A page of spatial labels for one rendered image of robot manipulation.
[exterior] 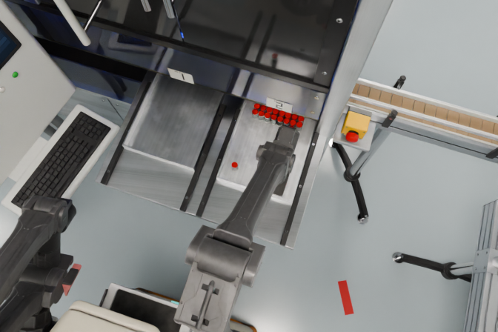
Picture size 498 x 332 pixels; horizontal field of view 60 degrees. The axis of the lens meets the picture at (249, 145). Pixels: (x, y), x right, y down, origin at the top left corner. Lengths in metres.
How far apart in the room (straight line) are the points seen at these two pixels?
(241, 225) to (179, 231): 1.63
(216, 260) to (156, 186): 0.85
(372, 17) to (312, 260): 1.58
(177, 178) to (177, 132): 0.17
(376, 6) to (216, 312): 0.63
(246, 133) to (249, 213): 0.78
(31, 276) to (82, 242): 1.36
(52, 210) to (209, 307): 0.47
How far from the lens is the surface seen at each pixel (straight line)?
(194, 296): 0.66
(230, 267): 0.65
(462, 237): 2.52
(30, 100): 1.63
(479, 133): 1.57
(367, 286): 2.33
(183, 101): 1.56
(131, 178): 1.50
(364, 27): 0.96
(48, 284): 1.10
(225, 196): 1.43
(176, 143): 1.50
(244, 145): 1.47
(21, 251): 0.93
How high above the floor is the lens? 2.26
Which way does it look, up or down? 70 degrees down
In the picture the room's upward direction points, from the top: 3 degrees counter-clockwise
